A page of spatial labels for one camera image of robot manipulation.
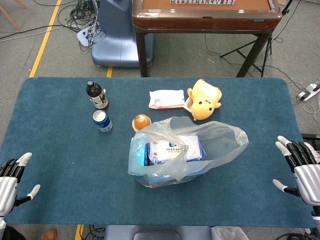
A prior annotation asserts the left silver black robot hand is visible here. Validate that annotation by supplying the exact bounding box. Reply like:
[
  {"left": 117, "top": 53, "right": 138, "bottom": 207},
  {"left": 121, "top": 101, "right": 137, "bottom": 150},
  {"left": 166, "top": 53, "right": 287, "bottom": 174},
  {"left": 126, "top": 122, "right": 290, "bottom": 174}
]
[{"left": 0, "top": 152, "right": 41, "bottom": 218}]

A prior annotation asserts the white tissue pack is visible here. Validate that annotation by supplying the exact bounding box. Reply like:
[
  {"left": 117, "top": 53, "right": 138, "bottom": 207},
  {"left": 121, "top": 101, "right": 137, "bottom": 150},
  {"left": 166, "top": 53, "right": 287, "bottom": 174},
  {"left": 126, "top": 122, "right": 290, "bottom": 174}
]
[{"left": 148, "top": 135, "right": 207, "bottom": 165}]

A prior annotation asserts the white wet wipes packet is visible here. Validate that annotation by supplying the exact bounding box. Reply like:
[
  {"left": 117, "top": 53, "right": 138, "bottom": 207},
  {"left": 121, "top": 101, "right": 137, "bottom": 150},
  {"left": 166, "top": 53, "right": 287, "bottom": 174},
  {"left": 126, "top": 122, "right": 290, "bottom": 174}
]
[{"left": 148, "top": 89, "right": 186, "bottom": 110}]

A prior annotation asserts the row of mahjong tiles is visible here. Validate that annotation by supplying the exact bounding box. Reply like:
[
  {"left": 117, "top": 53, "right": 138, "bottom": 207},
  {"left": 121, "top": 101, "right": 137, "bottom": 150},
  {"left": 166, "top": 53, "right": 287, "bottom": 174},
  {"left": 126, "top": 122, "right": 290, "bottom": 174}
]
[{"left": 170, "top": 0, "right": 236, "bottom": 5}]

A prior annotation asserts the brown shoe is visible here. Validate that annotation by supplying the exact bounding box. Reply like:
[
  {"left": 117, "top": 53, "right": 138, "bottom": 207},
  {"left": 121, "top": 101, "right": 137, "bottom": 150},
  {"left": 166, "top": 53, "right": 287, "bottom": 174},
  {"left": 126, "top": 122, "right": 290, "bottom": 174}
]
[{"left": 39, "top": 229, "right": 58, "bottom": 240}]

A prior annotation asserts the white grey power strip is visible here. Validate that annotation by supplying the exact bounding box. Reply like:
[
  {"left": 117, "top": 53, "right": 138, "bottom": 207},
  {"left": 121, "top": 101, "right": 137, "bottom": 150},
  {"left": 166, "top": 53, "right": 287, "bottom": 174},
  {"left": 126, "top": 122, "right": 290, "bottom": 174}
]
[{"left": 296, "top": 83, "right": 320, "bottom": 102}]

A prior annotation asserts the grey robot torso base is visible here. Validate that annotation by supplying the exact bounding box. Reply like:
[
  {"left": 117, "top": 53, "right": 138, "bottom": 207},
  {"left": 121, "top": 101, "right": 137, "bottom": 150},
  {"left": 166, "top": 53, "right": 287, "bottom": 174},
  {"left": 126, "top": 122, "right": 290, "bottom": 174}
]
[{"left": 103, "top": 224, "right": 213, "bottom": 240}]

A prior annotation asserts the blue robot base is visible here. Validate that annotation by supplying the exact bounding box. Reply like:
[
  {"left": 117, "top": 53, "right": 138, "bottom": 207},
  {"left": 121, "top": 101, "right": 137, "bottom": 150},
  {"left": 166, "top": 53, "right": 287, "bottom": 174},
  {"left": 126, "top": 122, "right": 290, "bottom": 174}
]
[{"left": 91, "top": 0, "right": 155, "bottom": 68}]

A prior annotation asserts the dark tea bottle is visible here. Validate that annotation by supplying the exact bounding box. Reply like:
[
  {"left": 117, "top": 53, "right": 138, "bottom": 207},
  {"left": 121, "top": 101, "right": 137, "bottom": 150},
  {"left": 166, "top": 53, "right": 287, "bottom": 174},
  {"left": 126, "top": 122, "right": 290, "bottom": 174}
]
[{"left": 86, "top": 80, "right": 110, "bottom": 111}]

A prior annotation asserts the long black floor cable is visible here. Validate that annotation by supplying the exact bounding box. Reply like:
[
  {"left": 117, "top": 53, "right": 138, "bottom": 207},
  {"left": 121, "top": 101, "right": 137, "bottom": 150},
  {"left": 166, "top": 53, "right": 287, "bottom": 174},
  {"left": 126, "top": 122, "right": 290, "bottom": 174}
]
[{"left": 0, "top": 23, "right": 76, "bottom": 41}]

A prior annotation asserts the white chair with wooden legs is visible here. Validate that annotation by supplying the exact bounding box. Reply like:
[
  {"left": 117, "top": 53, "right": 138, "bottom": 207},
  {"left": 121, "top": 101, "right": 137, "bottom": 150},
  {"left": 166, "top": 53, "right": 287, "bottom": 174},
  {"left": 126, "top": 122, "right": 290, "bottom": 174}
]
[{"left": 0, "top": 0, "right": 29, "bottom": 31}]

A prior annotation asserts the black tripod stand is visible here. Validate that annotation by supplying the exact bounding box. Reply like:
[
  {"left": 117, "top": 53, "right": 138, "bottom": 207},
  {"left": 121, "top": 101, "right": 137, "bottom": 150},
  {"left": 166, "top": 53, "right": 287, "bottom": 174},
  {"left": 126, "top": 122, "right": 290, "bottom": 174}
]
[{"left": 219, "top": 0, "right": 295, "bottom": 78}]

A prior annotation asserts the tall blue carton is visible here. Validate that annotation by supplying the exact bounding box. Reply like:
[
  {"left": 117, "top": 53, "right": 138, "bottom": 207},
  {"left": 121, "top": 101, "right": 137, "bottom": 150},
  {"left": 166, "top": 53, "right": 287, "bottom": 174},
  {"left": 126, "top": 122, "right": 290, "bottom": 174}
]
[{"left": 136, "top": 141, "right": 151, "bottom": 167}]

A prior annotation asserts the brown mahjong table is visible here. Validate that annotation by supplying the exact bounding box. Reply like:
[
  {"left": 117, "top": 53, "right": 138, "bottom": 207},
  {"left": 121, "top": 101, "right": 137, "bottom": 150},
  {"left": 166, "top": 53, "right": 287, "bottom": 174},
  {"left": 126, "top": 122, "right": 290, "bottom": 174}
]
[{"left": 131, "top": 0, "right": 281, "bottom": 78}]

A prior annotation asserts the blue table cloth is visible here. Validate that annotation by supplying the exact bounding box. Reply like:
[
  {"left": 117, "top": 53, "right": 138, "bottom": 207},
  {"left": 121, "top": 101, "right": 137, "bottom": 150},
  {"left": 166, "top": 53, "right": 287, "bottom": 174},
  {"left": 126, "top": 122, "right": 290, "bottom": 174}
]
[{"left": 0, "top": 76, "right": 316, "bottom": 228}]

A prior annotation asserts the blue drink can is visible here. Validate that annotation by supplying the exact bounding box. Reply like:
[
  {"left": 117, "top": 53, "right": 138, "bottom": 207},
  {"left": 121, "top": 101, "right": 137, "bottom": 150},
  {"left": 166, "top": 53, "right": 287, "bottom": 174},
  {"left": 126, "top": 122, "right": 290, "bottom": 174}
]
[{"left": 92, "top": 109, "right": 114, "bottom": 133}]

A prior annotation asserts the transparent plastic bag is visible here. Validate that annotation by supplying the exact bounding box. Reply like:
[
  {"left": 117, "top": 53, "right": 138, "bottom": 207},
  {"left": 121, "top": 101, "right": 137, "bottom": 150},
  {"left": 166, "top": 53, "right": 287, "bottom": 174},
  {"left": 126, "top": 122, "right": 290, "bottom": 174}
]
[{"left": 127, "top": 115, "right": 250, "bottom": 189}]

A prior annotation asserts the clear trash bag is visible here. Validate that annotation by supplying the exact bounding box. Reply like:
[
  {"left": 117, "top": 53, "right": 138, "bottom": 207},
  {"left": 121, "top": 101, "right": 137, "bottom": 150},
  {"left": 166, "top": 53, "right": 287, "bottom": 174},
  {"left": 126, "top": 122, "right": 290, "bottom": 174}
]
[{"left": 211, "top": 226, "right": 248, "bottom": 240}]

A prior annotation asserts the yellow plush toy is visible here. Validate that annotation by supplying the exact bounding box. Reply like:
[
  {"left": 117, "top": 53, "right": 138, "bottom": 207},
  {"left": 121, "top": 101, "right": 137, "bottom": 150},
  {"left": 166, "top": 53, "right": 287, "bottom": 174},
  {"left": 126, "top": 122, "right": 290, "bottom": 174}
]
[{"left": 187, "top": 78, "right": 223, "bottom": 122}]

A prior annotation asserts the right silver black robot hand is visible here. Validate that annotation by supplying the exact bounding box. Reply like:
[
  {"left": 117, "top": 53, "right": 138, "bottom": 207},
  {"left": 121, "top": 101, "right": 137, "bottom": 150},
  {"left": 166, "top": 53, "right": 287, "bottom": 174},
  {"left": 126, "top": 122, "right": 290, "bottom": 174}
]
[{"left": 272, "top": 135, "right": 320, "bottom": 207}]

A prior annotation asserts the black cable bundle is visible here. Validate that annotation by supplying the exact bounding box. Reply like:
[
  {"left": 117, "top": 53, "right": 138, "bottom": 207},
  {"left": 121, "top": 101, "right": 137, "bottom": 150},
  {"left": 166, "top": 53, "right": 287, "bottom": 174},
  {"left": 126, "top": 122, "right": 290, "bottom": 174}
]
[{"left": 57, "top": 0, "right": 101, "bottom": 33}]

